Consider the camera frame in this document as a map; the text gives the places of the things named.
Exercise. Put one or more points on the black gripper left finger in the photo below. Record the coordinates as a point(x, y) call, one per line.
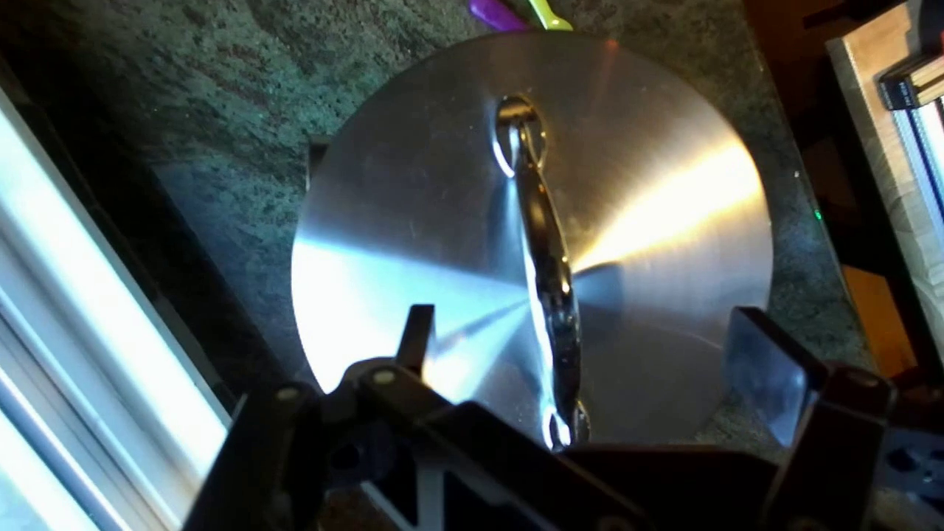
point(327, 460)

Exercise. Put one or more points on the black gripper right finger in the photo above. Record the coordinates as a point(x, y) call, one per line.
point(836, 452)

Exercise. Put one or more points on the silver pot lid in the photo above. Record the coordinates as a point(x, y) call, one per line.
point(414, 247)

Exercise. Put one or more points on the purple plastic bowl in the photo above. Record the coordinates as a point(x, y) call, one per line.
point(494, 12)

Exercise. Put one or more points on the yellow-green plastic utensil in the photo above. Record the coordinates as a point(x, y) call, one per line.
point(548, 12)

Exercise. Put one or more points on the white window frame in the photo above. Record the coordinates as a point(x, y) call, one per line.
point(91, 344)

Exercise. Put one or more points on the silver aluminium frame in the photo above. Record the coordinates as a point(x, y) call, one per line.
point(911, 129)

